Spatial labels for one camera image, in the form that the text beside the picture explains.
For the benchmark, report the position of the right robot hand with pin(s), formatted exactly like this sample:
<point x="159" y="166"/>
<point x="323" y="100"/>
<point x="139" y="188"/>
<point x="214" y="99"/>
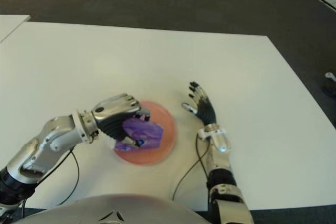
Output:
<point x="207" y="111"/>

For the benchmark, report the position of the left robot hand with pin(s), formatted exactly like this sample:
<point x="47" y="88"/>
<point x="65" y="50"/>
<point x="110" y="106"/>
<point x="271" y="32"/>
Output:
<point x="115" y="111"/>

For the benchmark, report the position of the purple tissue paper pack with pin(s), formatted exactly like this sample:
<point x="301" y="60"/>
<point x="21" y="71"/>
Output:
<point x="149" y="132"/>

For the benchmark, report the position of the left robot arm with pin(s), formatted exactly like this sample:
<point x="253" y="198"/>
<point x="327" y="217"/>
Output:
<point x="52" y="134"/>

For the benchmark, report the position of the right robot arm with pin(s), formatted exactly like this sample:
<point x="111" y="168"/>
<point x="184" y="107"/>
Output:
<point x="223" y="153"/>

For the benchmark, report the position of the pink round plate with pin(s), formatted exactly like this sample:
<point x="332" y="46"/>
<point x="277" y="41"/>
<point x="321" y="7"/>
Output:
<point x="168" y="134"/>

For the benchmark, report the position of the silver robot torso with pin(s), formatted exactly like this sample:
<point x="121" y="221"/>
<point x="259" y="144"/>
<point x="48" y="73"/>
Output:
<point x="118" y="205"/>

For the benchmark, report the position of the small white floor object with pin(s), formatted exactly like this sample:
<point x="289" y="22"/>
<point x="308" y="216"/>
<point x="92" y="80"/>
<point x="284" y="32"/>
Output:
<point x="330" y="75"/>

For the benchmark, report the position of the white side table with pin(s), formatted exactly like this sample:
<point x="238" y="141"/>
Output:
<point x="10" y="26"/>

